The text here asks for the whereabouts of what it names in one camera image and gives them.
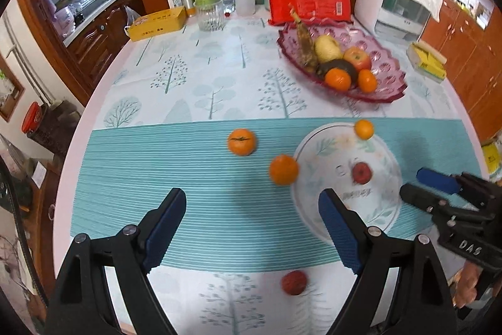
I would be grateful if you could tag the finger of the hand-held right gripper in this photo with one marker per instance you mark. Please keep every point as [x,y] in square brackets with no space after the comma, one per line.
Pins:
[419,197]
[437,180]

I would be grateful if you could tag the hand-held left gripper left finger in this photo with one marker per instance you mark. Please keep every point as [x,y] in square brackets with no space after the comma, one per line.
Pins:
[164,233]

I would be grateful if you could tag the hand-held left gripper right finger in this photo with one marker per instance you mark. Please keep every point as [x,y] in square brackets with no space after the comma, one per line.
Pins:
[339,237]

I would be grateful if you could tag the white round plate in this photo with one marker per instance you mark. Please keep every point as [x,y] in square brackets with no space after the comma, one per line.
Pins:
[337,201]

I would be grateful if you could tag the small red fruit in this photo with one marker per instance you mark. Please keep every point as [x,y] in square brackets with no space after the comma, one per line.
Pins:
[294,282]
[361,172]

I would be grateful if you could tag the mandarin orange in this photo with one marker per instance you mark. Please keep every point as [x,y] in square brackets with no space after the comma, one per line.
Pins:
[242,142]
[364,129]
[283,169]
[367,80]
[338,79]

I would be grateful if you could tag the pink glass fruit bowl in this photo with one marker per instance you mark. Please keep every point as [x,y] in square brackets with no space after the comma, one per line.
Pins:
[388,76]

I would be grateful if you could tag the red apple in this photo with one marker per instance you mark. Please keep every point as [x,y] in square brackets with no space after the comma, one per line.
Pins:
[357,58]

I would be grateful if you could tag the yellow pear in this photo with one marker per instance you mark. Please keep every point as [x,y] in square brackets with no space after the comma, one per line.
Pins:
[327,49]

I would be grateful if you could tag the brown overripe banana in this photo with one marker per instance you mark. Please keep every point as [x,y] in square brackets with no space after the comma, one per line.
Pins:
[306,46]

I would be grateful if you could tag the person's right hand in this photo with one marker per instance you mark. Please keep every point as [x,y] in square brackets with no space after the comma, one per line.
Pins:
[466,286]

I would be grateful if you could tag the teal striped placemat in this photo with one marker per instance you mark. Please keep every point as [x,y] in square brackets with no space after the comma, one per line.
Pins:
[157,162]

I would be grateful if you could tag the wooden sideboard cabinet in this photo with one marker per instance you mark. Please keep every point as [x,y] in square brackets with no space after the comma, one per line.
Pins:
[470,56]

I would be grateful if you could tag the red bucket lid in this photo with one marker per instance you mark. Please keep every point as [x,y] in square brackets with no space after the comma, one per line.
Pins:
[31,118]

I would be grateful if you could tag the yellow cardboard box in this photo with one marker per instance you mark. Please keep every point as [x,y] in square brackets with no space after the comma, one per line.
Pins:
[157,23]

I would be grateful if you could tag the clear drinking glass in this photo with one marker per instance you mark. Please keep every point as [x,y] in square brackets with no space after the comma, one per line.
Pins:
[210,15]

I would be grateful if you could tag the small glass jar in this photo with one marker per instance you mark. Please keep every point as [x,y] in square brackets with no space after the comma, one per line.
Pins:
[226,1]

